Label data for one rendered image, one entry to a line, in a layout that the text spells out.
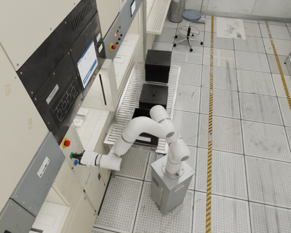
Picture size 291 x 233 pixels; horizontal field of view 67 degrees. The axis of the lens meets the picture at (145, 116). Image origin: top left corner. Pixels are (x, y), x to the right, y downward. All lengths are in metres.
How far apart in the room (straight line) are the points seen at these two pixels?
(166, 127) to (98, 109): 1.15
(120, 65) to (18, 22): 1.83
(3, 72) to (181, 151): 1.13
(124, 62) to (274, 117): 2.33
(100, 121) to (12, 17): 1.36
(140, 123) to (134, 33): 2.23
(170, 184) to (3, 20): 1.54
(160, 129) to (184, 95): 2.43
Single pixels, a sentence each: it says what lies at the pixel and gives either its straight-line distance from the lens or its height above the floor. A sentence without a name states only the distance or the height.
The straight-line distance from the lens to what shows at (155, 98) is 2.31.
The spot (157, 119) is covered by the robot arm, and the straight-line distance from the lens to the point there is 1.28.
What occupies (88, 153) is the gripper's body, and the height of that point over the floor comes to 1.22.
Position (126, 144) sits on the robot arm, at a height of 1.41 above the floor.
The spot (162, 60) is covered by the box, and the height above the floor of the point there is 1.01.
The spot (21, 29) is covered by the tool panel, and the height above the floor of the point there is 2.07.
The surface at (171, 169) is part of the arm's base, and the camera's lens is 1.87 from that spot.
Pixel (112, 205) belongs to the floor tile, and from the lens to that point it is 2.66.
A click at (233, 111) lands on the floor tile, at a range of 3.59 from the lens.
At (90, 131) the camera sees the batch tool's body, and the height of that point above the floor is 0.87.
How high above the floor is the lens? 2.51
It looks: 50 degrees down
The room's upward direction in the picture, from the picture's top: straight up
